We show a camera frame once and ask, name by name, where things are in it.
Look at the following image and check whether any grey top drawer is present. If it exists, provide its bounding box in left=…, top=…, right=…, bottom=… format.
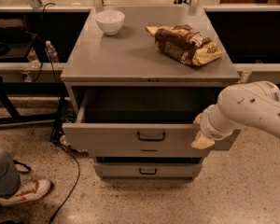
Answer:
left=63, top=87, right=219, bottom=154

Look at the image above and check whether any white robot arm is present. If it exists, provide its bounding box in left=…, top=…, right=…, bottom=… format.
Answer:
left=191, top=81, right=280, bottom=149

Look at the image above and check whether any grey metal drawer cabinet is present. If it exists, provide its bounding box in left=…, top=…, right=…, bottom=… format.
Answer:
left=60, top=5, right=242, bottom=182

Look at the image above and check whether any grey bottom drawer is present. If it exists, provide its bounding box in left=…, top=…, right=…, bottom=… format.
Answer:
left=94, top=163, right=202, bottom=178

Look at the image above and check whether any brown yellow snack bag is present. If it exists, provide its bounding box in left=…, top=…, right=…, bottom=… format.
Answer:
left=146, top=25, right=222, bottom=66

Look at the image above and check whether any crushed bottle on floor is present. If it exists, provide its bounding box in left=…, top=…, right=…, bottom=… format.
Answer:
left=60, top=134, right=69, bottom=147

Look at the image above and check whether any white ceramic bowl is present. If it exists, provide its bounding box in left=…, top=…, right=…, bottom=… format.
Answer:
left=94, top=10, right=125, bottom=35

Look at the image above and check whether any clear plastic water bottle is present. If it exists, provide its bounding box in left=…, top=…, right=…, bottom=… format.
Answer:
left=46, top=40, right=59, bottom=63

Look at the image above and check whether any white orange sneaker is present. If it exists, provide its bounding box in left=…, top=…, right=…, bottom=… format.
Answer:
left=0, top=179, right=51, bottom=206

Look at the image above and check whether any blue jeans leg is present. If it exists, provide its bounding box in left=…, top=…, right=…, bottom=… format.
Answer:
left=0, top=148, right=21, bottom=199

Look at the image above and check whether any black box on shelf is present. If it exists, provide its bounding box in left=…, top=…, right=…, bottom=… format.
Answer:
left=0, top=18, right=30, bottom=43

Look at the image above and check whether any black floor cable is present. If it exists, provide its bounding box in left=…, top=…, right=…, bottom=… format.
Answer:
left=48, top=143, right=82, bottom=224

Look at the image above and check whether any black metal stand frame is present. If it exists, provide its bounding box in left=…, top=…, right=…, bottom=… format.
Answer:
left=0, top=76, right=68, bottom=143

